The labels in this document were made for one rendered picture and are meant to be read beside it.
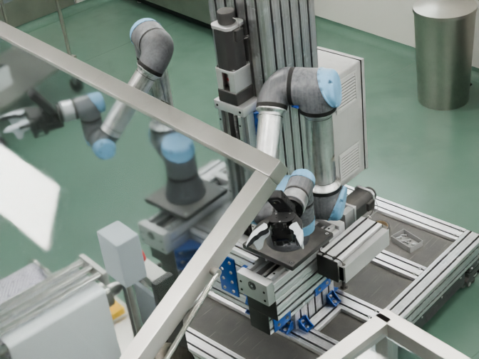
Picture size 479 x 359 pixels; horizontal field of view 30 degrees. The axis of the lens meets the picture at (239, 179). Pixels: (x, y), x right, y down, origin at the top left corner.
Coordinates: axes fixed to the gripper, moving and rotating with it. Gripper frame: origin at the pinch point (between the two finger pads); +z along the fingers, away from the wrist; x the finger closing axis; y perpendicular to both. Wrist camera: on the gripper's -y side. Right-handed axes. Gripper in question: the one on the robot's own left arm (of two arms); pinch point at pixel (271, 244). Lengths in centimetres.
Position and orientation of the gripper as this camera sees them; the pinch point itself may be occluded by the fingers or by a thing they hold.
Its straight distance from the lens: 234.0
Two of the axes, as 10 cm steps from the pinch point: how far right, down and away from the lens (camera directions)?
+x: -9.3, 0.5, 3.6
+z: -2.8, 5.5, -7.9
